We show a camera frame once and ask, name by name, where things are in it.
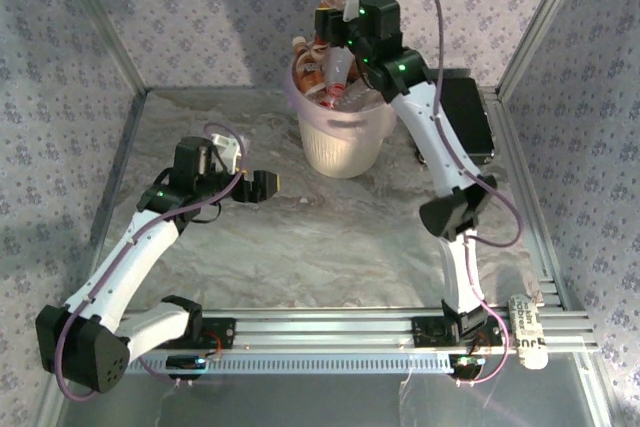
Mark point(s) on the white bottle with red cap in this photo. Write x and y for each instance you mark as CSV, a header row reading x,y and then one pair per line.
x,y
337,69

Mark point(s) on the large clear plastic bottle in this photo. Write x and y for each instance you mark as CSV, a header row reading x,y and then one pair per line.
x,y
365,97

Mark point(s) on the white ribbed waste bin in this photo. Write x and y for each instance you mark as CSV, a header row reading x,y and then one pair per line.
x,y
340,152

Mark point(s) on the lilac plastic bin liner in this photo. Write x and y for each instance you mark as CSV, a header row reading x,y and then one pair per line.
x,y
345,119

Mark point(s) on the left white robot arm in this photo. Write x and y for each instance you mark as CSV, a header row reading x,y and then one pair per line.
x,y
125,262

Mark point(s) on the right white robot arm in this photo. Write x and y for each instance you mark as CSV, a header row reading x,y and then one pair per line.
x,y
430,137

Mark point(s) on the black case with metal edges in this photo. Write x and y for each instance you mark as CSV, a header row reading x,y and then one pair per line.
x,y
467,117

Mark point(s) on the small black controller board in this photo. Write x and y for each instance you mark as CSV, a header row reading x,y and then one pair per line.
x,y
467,363
186,362

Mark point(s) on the white label tag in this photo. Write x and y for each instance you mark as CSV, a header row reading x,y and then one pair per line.
x,y
527,332

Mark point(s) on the aluminium side rail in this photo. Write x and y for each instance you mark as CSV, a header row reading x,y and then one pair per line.
x,y
120,172
515,144

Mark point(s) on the horizontal aluminium base rail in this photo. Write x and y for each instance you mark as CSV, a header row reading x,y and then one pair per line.
x,y
325,329

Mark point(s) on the aluminium frame post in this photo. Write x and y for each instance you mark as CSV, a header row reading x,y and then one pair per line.
x,y
104,22
541,22

